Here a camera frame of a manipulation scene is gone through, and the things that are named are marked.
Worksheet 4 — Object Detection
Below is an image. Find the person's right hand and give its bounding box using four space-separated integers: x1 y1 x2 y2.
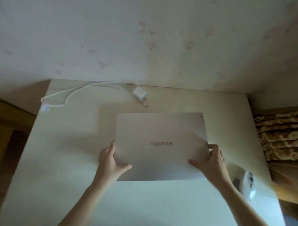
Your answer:
188 144 229 185

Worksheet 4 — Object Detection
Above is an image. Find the person's left hand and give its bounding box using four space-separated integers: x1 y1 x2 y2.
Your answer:
95 141 133 182

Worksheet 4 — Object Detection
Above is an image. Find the silver laptop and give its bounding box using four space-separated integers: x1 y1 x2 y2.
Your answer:
115 112 209 182

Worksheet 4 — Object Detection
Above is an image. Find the person's left forearm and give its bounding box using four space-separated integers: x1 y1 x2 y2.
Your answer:
58 176 113 226

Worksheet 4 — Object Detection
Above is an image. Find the person's right forearm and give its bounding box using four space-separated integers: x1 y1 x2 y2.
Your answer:
217 178 268 226

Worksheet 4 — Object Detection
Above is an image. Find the white computer mouse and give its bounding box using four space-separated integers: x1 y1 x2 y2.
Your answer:
241 171 256 202

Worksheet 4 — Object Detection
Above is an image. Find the white power adapter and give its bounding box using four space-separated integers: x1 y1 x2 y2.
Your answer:
132 87 147 102

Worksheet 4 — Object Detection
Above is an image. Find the patterned brown blanket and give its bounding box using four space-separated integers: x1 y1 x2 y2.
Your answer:
253 111 298 161

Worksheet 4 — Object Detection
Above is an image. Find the white charging cable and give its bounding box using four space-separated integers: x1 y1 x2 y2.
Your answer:
41 81 138 112

